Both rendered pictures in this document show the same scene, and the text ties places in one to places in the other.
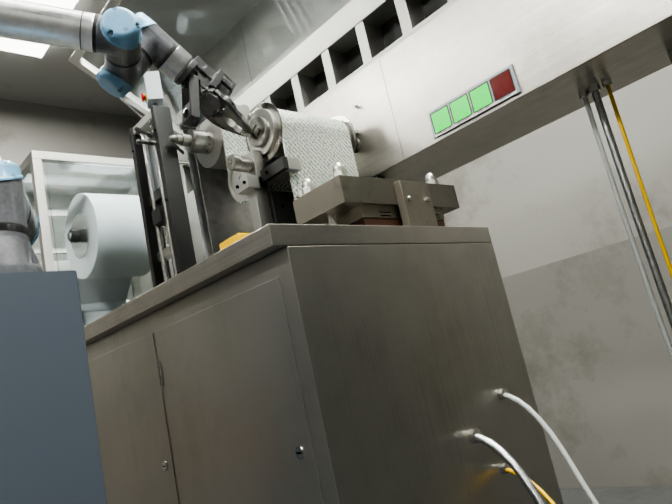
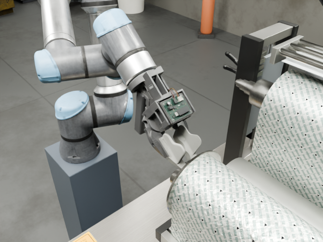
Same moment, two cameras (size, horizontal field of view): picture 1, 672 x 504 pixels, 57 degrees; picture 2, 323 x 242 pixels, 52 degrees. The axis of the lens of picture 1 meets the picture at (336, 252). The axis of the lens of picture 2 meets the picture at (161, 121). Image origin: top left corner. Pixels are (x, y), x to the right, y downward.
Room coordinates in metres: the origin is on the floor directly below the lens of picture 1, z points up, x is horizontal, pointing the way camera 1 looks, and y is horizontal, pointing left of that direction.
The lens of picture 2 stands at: (1.40, -0.34, 1.73)
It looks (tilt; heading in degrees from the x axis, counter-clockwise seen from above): 36 degrees down; 94
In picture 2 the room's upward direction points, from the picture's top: straight up
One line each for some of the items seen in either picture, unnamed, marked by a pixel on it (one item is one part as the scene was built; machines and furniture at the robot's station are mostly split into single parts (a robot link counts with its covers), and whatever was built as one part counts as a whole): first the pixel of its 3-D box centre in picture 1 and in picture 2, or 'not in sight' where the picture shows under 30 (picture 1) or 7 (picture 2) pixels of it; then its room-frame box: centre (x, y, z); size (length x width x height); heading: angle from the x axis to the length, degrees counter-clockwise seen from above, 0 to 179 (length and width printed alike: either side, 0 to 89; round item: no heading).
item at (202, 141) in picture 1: (198, 141); (268, 96); (1.60, 0.31, 1.34); 0.06 x 0.06 x 0.06; 44
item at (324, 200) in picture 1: (380, 204); not in sight; (1.42, -0.13, 1.00); 0.40 x 0.16 x 0.06; 134
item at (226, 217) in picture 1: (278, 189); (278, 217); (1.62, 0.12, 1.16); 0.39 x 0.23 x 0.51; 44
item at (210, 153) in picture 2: (263, 132); (195, 183); (1.44, 0.11, 1.25); 0.15 x 0.01 x 0.15; 44
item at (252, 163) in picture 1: (256, 212); not in sight; (1.43, 0.17, 1.05); 0.06 x 0.05 x 0.31; 134
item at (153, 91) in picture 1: (150, 90); not in sight; (1.85, 0.48, 1.66); 0.07 x 0.07 x 0.10; 18
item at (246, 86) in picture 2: (179, 139); (246, 86); (1.56, 0.35, 1.34); 0.06 x 0.03 x 0.03; 134
